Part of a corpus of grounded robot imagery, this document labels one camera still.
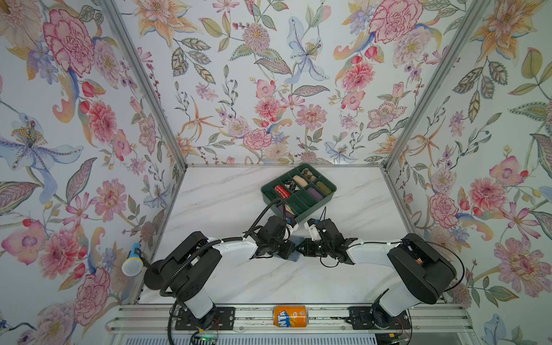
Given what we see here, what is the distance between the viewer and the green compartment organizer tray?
39.3 inches

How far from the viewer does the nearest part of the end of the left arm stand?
2.28ft

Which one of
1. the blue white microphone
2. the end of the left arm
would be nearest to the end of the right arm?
the end of the left arm
